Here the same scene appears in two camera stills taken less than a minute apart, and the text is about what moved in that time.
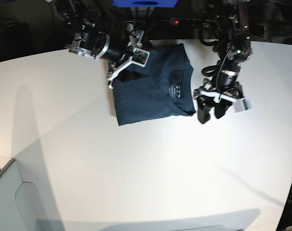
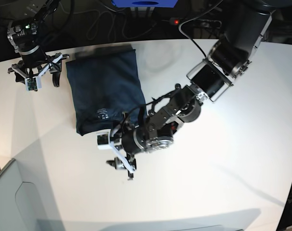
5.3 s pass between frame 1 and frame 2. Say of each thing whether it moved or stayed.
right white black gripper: moved
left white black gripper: moved
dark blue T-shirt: moved
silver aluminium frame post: stayed
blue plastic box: stayed
